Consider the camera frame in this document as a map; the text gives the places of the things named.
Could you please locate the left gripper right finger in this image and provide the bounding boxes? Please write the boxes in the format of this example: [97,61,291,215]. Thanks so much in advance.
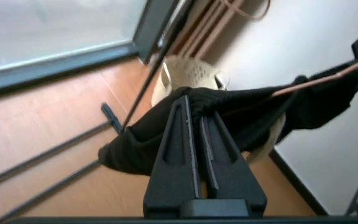
[199,111,267,217]

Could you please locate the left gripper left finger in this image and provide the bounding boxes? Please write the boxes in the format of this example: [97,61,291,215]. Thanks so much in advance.
[143,95,202,218]

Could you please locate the pink clothes hanger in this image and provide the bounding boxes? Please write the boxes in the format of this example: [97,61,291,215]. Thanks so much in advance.
[270,60,358,99]

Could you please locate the black shorts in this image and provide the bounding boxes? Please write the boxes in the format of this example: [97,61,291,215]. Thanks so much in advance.
[98,62,358,177]

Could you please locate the white laundry basket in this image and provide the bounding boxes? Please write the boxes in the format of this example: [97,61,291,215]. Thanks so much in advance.
[150,55,229,108]

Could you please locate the black clothes rack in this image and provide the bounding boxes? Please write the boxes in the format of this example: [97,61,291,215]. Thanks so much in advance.
[0,0,196,224]

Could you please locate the brown curtain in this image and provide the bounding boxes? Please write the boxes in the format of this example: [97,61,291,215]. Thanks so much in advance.
[166,0,248,60]

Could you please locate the window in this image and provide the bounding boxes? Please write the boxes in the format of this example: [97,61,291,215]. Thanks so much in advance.
[0,0,180,97]

